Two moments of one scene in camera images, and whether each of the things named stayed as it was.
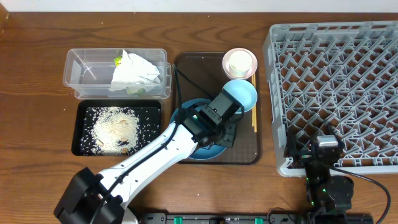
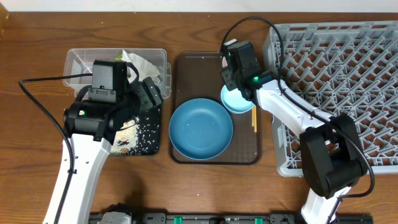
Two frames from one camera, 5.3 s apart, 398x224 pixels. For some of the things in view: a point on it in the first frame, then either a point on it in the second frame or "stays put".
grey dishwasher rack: (342, 74) stays put
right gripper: (303, 157) → (226, 76)
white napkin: (134, 71) stays put
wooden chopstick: (252, 109) stays put
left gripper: (231, 143) → (142, 92)
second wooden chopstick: (255, 107) stays put
